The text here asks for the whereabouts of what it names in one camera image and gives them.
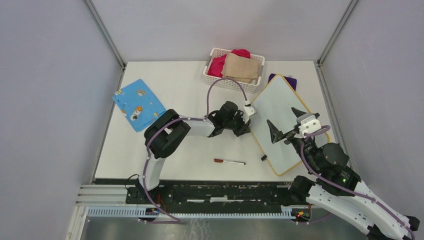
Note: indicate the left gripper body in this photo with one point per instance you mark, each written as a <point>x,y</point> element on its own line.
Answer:
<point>236,123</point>

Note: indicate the purple cloth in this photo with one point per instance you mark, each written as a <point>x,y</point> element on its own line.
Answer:
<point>291,81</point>

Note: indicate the beige folded cloth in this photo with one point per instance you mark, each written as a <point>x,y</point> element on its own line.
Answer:
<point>242,69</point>

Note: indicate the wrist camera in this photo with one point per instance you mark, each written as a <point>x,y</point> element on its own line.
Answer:
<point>250,110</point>
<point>308,123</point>

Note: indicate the white plastic basket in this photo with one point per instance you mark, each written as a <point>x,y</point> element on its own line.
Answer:
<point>228,84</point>

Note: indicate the brown capped whiteboard marker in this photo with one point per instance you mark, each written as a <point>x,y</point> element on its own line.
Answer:
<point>218,160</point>

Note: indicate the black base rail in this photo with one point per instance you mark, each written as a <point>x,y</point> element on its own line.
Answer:
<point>224,197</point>

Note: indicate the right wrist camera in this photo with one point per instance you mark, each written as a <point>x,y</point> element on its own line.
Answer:
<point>308,123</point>

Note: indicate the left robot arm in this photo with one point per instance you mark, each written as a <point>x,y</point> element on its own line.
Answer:
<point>164,136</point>

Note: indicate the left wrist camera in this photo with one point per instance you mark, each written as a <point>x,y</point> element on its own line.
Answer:
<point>250,110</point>

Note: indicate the pink red cloth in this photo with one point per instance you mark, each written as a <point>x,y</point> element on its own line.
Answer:
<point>218,63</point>

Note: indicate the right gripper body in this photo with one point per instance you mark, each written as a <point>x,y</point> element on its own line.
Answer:
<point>297,142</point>

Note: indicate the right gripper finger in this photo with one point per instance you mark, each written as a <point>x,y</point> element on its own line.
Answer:
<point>276,135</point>
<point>302,115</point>

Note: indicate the yellow framed whiteboard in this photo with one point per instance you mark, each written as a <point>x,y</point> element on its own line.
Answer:
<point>274,103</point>

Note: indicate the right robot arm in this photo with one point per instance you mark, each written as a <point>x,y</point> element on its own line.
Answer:
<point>338,189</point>

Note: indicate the blue cartoon print cloth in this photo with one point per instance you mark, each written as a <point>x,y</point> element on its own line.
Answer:
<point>138,104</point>

